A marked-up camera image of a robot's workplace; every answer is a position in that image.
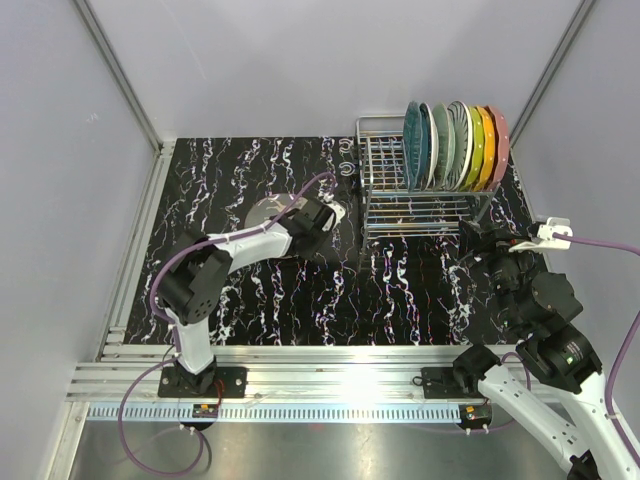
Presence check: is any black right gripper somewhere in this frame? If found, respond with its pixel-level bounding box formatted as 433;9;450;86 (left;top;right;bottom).
455;219;542;332

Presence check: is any mint green plate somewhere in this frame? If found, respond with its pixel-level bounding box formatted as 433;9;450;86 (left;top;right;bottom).
432;103;455;190

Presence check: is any orange dotted plate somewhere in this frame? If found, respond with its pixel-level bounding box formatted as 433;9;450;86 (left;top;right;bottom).
475;106;496;191

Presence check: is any pink dotted plate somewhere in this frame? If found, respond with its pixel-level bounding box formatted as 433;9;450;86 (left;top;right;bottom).
488;106;510;191

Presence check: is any green dotted plate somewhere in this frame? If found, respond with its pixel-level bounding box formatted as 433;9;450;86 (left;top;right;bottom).
467;107;485;189

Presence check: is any white blue striped plate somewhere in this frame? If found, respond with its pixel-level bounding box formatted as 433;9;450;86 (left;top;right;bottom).
447;100;473;190

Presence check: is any teal lettered plate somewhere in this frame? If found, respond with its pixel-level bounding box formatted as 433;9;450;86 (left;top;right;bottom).
420;102;439;190

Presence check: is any teal scalloped plate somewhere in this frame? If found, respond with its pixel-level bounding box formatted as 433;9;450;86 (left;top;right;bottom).
402;101;431;191

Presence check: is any grey deer plate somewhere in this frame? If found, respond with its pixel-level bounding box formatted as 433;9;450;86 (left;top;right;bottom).
244;193;300;229

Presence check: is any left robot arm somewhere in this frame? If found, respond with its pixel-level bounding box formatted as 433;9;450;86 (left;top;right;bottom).
150;194;346;398

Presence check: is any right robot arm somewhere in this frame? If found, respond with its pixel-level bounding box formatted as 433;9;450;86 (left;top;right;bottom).
452;217;639;479

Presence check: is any metal dish rack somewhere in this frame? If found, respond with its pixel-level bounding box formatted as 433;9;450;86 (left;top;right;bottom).
355;114;495;243

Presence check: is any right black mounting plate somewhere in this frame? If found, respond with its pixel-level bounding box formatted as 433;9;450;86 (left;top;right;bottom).
411;366;488;404

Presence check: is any black mounting plate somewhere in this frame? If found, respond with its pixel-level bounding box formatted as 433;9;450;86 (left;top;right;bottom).
157;365;248;399
411;366;488;404

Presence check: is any right small circuit board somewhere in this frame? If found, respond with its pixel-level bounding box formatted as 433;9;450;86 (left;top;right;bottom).
462;404;493;423

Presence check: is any small circuit board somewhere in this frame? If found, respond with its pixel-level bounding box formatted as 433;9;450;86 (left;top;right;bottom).
462;404;493;423
192;404;219;418

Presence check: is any black marble pattern mat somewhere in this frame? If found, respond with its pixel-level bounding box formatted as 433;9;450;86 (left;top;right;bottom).
124;137;515;346

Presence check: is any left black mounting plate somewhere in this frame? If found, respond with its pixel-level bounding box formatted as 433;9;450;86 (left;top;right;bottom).
157;365;248;399

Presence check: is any left small circuit board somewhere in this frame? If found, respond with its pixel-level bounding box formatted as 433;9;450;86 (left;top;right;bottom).
192;404;219;418

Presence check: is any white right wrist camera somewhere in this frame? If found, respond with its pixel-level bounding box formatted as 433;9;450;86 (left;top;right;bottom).
508;217;573;253

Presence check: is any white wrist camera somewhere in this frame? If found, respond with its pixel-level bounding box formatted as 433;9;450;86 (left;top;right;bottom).
508;217;573;253
323;201;346;231

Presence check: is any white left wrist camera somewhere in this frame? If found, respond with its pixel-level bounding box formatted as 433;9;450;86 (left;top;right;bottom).
323;201;346;231

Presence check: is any right aluminium frame post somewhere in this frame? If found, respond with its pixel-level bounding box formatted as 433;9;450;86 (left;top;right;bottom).
510;0;599;147

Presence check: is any aluminium frame post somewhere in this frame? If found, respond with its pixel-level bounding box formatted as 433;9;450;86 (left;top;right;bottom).
71;0;164;153
510;0;599;147

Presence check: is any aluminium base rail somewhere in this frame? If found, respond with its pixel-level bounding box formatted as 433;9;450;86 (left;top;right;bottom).
65;344;609;421

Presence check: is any left aluminium frame post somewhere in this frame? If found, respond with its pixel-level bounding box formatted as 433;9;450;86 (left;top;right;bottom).
71;0;164;153

